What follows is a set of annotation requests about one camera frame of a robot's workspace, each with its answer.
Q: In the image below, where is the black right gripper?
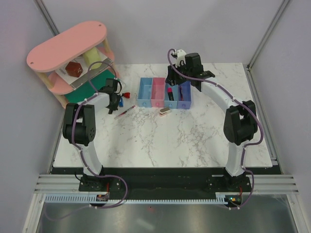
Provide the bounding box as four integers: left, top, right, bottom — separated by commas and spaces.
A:
165, 60, 192, 87

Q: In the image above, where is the red black round stamp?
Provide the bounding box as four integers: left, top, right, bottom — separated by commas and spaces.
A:
122, 92, 131, 99

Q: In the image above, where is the pink highlighter black body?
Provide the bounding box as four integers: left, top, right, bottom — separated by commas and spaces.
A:
167, 87, 174, 101

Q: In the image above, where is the pink ink pen refill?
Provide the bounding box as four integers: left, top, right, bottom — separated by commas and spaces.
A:
114, 105, 136, 119

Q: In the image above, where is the red ink pen refill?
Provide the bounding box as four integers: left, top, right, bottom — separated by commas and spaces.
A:
179, 86, 184, 101

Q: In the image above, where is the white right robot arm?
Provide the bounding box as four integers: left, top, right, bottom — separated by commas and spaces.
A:
166, 49, 262, 191

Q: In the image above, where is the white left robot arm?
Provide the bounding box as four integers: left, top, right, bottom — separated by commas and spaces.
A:
63, 79, 122, 191

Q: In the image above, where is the pink drawer bin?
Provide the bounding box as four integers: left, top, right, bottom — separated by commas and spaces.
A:
151, 77, 165, 108

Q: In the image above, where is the purple drawer bin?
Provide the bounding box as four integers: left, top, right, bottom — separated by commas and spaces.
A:
177, 81, 191, 110

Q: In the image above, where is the green white box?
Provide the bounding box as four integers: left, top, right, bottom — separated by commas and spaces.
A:
65, 70, 115, 103

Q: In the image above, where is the white pink correction tape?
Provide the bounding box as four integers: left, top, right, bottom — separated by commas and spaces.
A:
159, 107, 171, 117

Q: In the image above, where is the pale yellow cylinder block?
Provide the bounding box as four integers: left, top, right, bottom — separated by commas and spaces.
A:
83, 47, 101, 69

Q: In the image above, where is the brown hexagonal block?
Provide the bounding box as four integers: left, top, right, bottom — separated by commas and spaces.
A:
65, 62, 84, 78

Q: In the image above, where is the pink wooden shelf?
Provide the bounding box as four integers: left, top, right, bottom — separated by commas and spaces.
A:
26, 21, 120, 107

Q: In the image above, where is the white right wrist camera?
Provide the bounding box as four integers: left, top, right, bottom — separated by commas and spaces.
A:
171, 50, 187, 68

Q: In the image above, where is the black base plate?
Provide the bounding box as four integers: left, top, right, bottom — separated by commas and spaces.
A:
50, 166, 284, 202

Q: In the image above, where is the white cable duct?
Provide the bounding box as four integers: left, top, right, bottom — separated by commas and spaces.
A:
45, 191, 243, 203

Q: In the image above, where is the aluminium frame rail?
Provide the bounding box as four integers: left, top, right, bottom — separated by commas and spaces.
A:
243, 0, 292, 174

